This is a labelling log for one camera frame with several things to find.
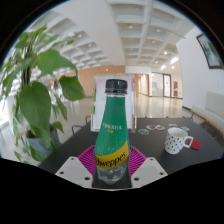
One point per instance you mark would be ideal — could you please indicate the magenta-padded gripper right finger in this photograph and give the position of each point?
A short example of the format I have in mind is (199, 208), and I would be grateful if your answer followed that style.
(148, 171)

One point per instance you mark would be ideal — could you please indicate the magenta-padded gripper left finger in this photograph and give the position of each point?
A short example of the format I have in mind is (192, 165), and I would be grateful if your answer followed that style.
(71, 171)

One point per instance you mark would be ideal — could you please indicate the green plastic drink bottle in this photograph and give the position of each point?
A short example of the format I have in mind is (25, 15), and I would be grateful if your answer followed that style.
(111, 126)

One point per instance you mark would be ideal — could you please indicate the white polka dot mug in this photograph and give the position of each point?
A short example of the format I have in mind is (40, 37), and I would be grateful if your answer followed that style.
(175, 141)

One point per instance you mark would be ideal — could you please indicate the dark green round sticker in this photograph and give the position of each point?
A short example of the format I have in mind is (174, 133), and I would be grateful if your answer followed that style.
(143, 131)

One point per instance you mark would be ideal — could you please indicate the grey plant pot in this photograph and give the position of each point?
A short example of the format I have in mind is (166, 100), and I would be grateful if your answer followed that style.
(40, 144)

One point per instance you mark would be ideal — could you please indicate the colourful round sticker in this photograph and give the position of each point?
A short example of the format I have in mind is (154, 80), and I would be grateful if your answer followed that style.
(150, 127)
(160, 127)

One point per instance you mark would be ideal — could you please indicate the black metal chairs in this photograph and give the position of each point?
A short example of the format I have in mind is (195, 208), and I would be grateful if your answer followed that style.
(80, 125)

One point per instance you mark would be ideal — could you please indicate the small white sticker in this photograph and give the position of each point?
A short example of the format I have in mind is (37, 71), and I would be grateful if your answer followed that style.
(172, 125)

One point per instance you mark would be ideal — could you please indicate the flat round red coaster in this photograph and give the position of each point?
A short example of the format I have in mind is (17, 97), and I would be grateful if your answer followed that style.
(196, 144)

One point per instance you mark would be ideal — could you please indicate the green leafy plant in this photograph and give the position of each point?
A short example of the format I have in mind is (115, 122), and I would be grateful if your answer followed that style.
(35, 103)

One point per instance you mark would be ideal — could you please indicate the white cushioned bench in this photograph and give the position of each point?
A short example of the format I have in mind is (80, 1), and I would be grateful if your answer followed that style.
(213, 116)

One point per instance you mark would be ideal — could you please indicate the dark framed glass door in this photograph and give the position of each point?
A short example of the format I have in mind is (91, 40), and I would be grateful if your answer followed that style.
(167, 85)

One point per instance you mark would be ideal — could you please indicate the dark framed landscape picture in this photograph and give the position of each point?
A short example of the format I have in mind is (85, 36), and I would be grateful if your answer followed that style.
(210, 51)

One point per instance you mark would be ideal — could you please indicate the round ceiling lights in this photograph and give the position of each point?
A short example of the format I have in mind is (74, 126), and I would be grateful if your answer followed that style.
(130, 26)

